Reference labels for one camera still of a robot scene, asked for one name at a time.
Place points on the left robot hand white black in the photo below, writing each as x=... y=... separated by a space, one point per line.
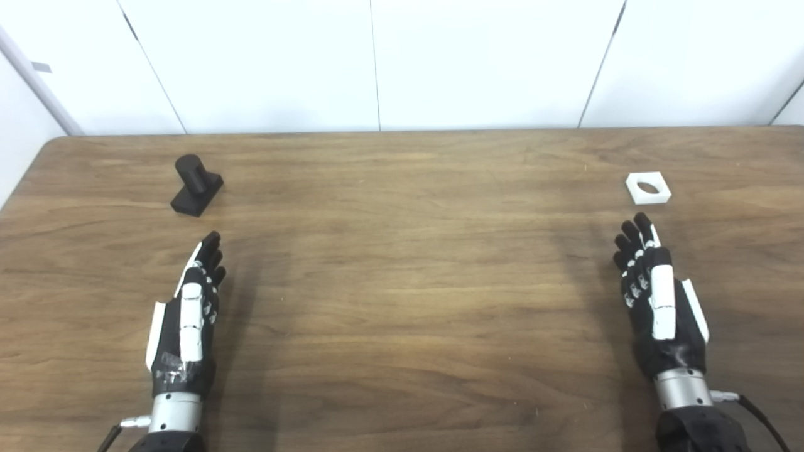
x=168 y=339

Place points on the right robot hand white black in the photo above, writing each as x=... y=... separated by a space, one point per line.
x=681 y=345

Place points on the black peg with square base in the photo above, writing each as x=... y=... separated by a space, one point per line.
x=195 y=194

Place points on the white square piece with hole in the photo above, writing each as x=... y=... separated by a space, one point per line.
x=647 y=198

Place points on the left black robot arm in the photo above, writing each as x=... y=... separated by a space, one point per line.
x=174 y=414

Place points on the grey wall corner strip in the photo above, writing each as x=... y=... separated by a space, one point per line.
x=44 y=88

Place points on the small grey wall label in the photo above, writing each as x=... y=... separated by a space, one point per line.
x=41 y=67

